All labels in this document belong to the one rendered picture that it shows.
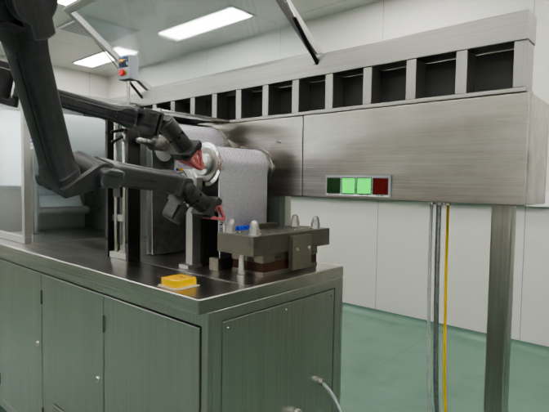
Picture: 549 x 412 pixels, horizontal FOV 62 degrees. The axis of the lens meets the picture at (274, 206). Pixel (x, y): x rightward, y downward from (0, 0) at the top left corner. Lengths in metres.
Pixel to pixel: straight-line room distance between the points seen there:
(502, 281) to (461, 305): 2.42
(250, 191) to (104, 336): 0.69
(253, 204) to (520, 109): 0.88
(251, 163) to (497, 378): 1.05
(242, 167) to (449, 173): 0.67
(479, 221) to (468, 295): 0.59
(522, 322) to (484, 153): 2.60
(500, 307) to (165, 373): 1.02
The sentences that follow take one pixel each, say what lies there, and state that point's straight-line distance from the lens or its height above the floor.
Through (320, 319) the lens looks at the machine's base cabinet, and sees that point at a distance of 1.58.
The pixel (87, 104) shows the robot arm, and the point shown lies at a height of 1.40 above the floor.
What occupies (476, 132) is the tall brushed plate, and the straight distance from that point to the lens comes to 1.40.
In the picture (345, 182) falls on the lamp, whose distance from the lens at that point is 1.57.
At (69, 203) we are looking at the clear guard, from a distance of 2.38.
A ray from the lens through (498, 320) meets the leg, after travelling 1.60.
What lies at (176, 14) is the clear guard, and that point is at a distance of 1.96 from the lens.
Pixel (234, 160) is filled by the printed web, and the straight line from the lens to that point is 1.56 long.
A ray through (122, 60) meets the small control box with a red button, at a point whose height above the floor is 1.69.
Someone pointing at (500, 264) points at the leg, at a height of 0.95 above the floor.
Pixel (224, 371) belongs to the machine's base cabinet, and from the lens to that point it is 1.29.
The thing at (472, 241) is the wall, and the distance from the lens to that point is 3.86.
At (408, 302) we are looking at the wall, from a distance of 4.14.
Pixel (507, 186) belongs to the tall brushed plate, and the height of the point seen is 1.19.
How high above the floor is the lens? 1.19
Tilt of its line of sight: 3 degrees down
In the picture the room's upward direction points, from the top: 1 degrees clockwise
